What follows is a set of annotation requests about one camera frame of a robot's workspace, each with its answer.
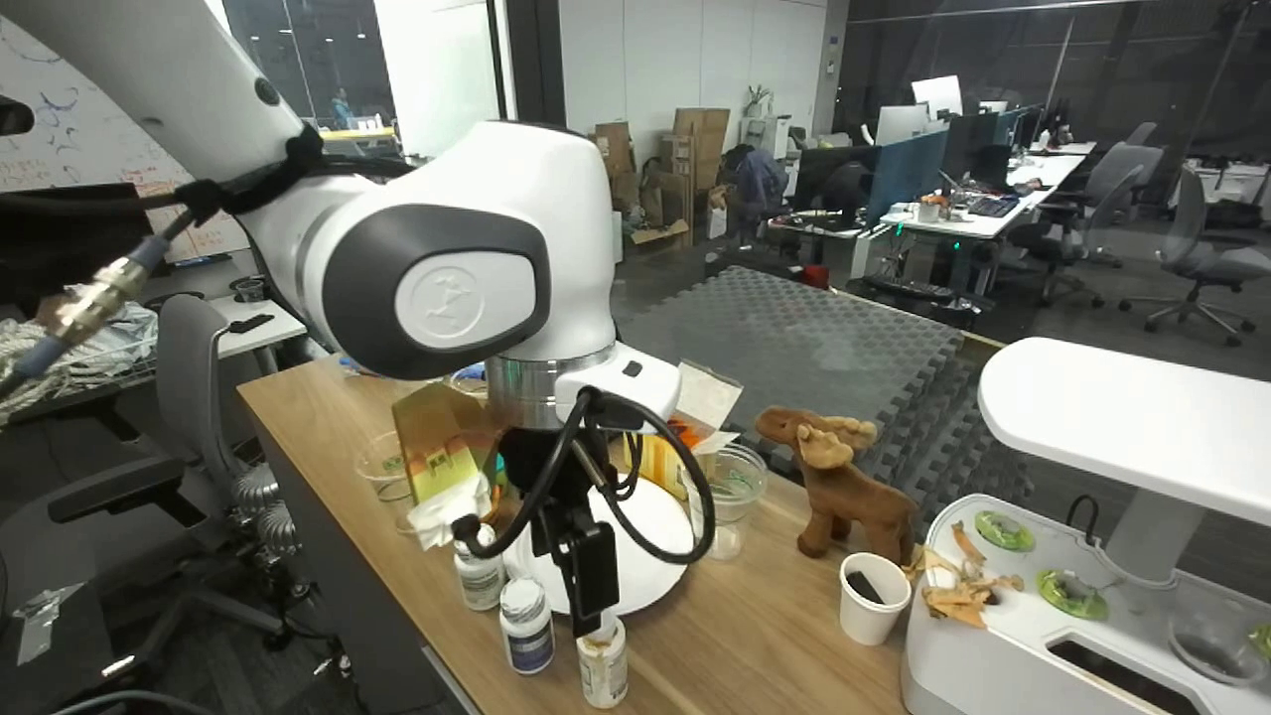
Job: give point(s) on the yellow brown wrist camera mount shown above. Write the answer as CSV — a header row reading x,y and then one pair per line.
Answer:
x,y
441,459

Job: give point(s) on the seated person blue jacket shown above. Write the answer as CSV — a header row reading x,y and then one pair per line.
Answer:
x,y
758,182

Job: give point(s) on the black window post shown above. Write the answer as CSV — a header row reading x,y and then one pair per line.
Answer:
x,y
538,60

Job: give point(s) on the open orange cardboard box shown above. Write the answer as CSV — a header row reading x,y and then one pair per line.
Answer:
x,y
705,395

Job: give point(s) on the white pill bottle tan label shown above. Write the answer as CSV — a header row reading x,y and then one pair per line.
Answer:
x,y
602,663

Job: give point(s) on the grey foam floor mat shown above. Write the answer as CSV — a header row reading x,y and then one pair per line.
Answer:
x,y
795,344

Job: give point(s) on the blue desk partition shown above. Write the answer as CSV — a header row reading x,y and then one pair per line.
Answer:
x,y
909,172

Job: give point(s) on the white office desk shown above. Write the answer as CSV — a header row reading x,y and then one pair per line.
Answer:
x,y
986,202

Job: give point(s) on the white round plate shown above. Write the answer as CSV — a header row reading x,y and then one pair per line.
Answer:
x,y
657,549

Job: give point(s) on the brown moose plush toy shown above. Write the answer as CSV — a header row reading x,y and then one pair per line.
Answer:
x,y
849,499

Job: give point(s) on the dark office chair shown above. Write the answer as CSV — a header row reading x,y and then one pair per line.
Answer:
x,y
1087,202

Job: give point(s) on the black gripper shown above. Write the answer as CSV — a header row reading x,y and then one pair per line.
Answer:
x,y
538,470

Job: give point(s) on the white hydroponic planter with lamp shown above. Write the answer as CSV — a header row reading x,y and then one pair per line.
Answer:
x,y
1126,623

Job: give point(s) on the whiteboard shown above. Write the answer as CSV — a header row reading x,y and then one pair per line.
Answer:
x,y
93,121

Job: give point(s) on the grey office chair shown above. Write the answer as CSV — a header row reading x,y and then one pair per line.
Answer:
x,y
1213,254
199,382

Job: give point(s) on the small white paper cup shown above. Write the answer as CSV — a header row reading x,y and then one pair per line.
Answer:
x,y
876,598

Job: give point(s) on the white monitor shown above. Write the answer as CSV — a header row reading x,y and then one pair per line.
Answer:
x,y
937,94

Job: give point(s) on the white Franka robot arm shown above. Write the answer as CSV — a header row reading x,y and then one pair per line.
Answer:
x,y
439,254

